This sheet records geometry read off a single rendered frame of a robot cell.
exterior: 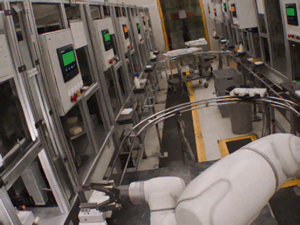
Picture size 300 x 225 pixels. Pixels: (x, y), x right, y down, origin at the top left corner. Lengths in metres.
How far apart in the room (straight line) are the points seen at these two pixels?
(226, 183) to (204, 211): 0.06
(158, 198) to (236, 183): 0.60
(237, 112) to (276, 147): 3.40
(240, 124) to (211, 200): 3.59
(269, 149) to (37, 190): 1.30
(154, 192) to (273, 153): 0.59
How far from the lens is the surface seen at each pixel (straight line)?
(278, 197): 2.86
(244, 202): 0.53
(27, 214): 1.47
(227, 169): 0.55
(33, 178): 1.62
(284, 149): 0.62
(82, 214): 1.50
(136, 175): 2.20
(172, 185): 1.10
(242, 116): 4.04
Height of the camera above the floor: 1.75
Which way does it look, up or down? 18 degrees down
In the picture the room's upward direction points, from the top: 12 degrees counter-clockwise
